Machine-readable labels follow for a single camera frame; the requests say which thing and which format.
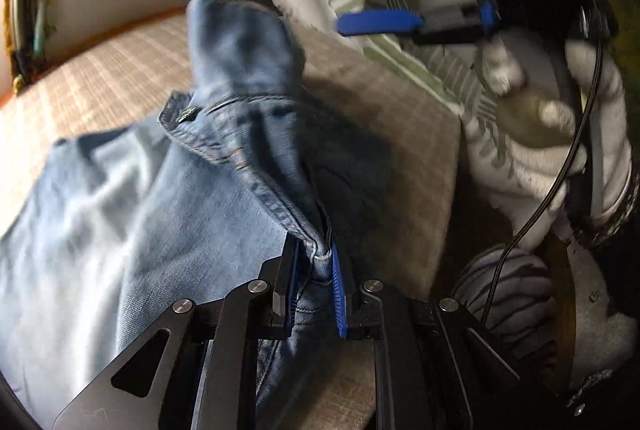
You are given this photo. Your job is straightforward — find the beige plaid blanket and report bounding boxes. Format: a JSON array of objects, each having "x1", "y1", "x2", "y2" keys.
[{"x1": 0, "y1": 7, "x2": 462, "y2": 430}]

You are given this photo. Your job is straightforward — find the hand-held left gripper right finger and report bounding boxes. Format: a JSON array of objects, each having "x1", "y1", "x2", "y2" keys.
[{"x1": 330, "y1": 242, "x2": 566, "y2": 430}]

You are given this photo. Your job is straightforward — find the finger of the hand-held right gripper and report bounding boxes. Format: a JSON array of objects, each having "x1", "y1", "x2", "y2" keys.
[{"x1": 334, "y1": 0, "x2": 501, "y2": 46}]

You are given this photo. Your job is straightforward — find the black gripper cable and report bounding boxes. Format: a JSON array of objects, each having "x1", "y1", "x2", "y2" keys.
[{"x1": 480, "y1": 4, "x2": 608, "y2": 326}]

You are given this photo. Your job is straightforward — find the person's right forearm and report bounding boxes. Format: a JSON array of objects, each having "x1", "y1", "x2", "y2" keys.
[{"x1": 542, "y1": 42, "x2": 640, "y2": 243}]

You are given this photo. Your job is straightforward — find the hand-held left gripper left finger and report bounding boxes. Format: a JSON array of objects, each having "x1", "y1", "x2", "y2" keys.
[{"x1": 52, "y1": 240, "x2": 301, "y2": 430}]

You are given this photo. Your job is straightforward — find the green striped white throw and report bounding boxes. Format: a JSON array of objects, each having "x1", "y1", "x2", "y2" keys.
[{"x1": 249, "y1": 0, "x2": 518, "y2": 173}]

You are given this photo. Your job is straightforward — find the folded stand with fabric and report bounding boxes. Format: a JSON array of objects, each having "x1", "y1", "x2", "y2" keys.
[{"x1": 4, "y1": 0, "x2": 57, "y2": 88}]

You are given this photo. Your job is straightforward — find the blue denim pants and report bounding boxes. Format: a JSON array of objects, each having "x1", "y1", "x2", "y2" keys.
[{"x1": 0, "y1": 0, "x2": 396, "y2": 430}]

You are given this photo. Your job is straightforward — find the person's right hand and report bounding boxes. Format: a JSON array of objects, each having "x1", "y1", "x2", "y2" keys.
[{"x1": 480, "y1": 37, "x2": 583, "y2": 151}]

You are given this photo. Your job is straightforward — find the person's grey striped clothing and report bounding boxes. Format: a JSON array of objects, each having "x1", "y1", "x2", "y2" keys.
[{"x1": 452, "y1": 247, "x2": 573, "y2": 363}]

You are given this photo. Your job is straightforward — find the orange bed edge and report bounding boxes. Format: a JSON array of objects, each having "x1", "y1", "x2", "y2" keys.
[{"x1": 0, "y1": 6, "x2": 193, "y2": 111}]

